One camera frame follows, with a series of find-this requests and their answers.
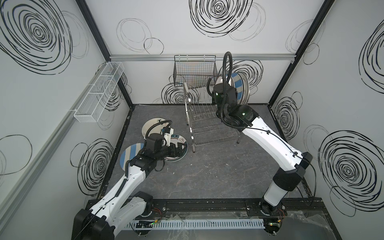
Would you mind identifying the blue striped plate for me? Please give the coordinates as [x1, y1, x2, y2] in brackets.
[231, 73, 245, 104]
[120, 143, 144, 171]

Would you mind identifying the green red rimmed white plate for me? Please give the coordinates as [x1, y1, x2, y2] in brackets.
[165, 134, 188, 163]

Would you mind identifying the white plate green cloud outline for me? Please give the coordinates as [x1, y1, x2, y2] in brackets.
[242, 74, 250, 105]

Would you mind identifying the orange sunburst plate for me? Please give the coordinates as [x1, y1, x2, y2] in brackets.
[215, 75, 228, 85]

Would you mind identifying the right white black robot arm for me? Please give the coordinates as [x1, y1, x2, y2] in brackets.
[211, 82, 313, 216]

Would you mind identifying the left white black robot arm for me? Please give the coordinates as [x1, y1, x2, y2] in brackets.
[71, 143, 187, 240]

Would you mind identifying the stainless steel dish rack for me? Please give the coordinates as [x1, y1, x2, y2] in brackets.
[183, 80, 241, 152]

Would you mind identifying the cream plate with black drawing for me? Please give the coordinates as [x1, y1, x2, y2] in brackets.
[142, 118, 169, 139]

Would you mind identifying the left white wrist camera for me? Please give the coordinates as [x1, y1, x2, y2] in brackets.
[163, 127, 174, 147]

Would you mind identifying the black wire wall basket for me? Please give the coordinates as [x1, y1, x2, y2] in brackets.
[173, 60, 218, 88]

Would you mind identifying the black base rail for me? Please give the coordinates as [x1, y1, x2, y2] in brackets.
[148, 198, 325, 217]

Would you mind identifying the white mesh wall shelf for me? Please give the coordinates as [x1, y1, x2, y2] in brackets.
[74, 62, 124, 123]

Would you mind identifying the aluminium wall rail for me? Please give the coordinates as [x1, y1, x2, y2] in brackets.
[110, 54, 296, 62]

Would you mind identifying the white slotted cable duct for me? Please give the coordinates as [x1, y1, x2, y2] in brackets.
[123, 219, 265, 231]

